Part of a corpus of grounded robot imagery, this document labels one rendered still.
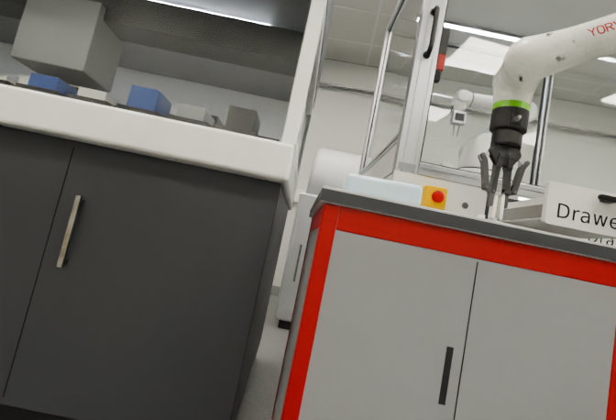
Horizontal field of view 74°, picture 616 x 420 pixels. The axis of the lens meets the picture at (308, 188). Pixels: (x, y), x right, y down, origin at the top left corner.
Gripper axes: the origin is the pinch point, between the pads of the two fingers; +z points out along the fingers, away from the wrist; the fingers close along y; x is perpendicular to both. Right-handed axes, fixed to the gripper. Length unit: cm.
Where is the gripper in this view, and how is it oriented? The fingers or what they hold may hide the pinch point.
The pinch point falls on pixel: (496, 207)
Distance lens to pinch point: 117.1
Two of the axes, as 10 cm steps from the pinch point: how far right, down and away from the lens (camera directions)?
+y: 9.8, 1.9, -0.6
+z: -2.0, 9.7, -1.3
